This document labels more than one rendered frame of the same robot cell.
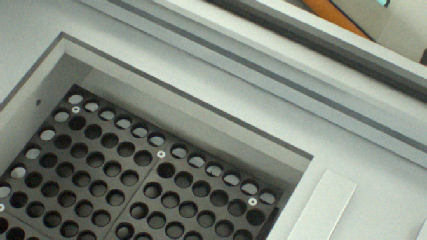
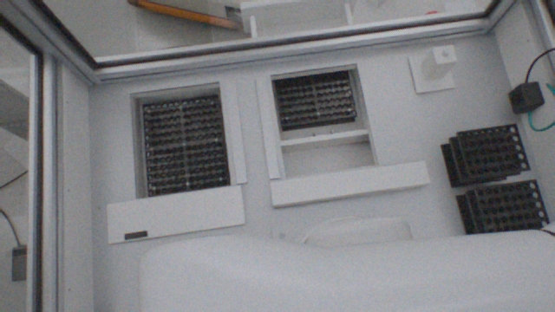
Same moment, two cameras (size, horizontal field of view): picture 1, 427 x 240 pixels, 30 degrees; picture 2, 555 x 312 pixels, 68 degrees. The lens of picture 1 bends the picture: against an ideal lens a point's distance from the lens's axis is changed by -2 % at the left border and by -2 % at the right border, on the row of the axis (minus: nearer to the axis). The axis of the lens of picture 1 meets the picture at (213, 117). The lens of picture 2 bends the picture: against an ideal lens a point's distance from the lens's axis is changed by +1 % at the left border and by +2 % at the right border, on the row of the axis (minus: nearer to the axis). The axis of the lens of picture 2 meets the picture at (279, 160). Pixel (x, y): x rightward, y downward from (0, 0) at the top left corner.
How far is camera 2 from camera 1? 0.42 m
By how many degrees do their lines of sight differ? 21
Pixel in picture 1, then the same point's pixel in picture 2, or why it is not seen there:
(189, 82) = (175, 83)
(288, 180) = (216, 90)
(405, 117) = (234, 58)
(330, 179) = (227, 85)
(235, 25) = (177, 61)
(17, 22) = (115, 99)
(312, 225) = (231, 98)
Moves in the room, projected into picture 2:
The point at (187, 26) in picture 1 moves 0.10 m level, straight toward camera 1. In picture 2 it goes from (164, 70) to (191, 103)
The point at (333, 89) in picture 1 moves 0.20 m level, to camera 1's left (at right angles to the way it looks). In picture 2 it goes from (212, 62) to (132, 111)
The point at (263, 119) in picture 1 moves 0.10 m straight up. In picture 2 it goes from (200, 81) to (191, 58)
